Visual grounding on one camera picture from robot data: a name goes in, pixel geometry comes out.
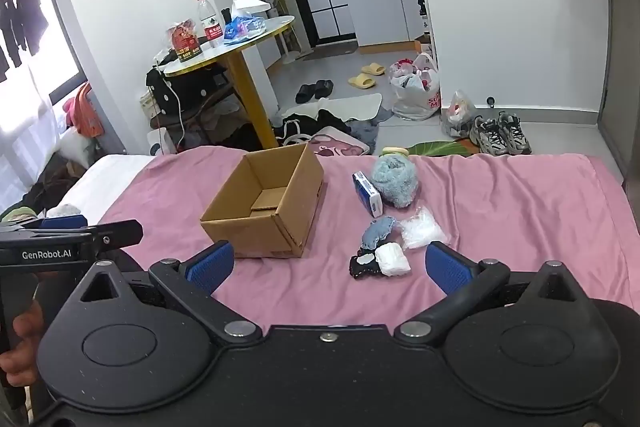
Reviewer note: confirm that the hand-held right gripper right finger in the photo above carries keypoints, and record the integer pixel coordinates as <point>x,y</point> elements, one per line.
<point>447,267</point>

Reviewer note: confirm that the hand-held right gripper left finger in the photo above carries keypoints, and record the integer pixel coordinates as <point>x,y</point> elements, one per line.
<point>211,265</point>

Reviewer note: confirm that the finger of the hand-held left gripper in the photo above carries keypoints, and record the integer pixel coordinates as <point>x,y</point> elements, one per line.
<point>120,233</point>
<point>62,223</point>

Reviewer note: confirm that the brown cardboard box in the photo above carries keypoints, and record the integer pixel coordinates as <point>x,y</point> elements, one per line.
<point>235,232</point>

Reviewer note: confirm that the blue-grey sock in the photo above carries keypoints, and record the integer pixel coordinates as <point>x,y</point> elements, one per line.
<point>377,232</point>

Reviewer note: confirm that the black and white sock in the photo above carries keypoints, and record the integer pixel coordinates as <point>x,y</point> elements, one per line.
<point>362,269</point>

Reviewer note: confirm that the fluffy blue-grey towel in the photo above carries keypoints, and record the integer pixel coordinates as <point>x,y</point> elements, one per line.
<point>395,182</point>

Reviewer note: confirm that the yellow green soft toy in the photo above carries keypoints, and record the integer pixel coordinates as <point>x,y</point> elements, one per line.
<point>395,151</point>

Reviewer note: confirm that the person's left hand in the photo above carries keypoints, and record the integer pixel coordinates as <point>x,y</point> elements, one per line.
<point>27,322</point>

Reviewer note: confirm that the white fluffy cloth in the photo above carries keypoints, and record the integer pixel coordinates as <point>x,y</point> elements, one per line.
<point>65,209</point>

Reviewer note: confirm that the dark clothes heap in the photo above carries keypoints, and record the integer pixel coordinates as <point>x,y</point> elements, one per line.
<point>55,182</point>

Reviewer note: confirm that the green pink plush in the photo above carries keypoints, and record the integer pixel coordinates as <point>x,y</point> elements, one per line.
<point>17,213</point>

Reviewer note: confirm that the white bedding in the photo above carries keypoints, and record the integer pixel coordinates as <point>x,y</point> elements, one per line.
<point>110,187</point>

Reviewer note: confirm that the white pillow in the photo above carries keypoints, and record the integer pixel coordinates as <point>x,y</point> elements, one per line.
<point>77,144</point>

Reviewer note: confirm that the pink bed sheet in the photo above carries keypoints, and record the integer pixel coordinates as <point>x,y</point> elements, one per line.
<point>525,217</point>

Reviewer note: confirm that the white bag with print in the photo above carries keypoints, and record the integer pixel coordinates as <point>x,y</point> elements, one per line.
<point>160,142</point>

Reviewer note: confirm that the blue white small carton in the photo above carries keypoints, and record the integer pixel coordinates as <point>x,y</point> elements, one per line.
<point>367,194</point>

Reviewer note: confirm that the orange pink clothing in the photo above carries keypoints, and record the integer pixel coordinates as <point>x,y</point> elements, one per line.
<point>85,112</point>

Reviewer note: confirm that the green leaf cartoon rug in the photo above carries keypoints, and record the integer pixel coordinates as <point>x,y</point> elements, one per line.
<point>440,148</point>

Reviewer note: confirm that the grey sneaker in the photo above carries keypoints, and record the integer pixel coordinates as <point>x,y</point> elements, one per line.
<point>515,132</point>
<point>487,137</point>

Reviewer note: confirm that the black polka dot bag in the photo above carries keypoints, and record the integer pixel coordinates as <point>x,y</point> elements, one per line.
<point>165,89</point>

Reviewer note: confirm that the clear plastic trash bag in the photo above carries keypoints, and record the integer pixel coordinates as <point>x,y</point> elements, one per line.
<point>457,114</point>

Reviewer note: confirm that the grey fluffy rug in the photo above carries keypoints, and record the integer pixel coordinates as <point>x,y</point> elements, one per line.
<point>367,127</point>

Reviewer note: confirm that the pink bear cushion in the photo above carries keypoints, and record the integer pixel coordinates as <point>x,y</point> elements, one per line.
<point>340,142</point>

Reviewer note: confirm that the white plastic shopping bag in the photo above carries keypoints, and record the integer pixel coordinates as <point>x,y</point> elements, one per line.
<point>415,99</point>

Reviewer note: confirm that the round table with yellow leg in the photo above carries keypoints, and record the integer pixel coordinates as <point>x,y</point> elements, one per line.
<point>250,92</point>

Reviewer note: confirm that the white floor mat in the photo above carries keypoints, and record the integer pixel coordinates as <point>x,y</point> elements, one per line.
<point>360,104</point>

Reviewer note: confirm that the black clothing pile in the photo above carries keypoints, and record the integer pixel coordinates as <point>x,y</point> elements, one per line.
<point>330,119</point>

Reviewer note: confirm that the black slipper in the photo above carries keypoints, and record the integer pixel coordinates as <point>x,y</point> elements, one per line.
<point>324,88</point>
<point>305,93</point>

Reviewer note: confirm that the red snack jar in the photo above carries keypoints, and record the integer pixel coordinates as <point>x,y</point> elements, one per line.
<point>186,42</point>

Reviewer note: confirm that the yellow slipper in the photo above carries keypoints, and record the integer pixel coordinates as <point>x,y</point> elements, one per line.
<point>361,82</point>
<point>373,69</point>

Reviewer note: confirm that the hanging dark clothes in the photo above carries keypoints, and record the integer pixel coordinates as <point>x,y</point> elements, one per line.
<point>25,17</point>

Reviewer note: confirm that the clear water bottle red cap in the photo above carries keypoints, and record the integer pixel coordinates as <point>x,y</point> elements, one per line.
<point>210,24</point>

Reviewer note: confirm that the blue plastic bag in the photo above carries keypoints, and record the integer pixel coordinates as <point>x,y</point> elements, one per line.
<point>240,29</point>

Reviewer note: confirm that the white side shelf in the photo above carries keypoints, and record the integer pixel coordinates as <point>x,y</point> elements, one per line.
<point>425,22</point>

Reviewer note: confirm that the dark grey wardrobe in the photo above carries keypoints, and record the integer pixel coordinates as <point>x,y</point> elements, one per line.
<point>622,82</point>

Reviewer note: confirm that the white tissue box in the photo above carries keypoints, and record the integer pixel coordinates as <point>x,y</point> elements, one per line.
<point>250,7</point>

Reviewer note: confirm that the white kitchen cabinet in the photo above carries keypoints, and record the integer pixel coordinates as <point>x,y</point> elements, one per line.
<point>380,7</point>

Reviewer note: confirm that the small white fan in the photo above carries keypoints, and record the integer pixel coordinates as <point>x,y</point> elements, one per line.
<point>270,2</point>

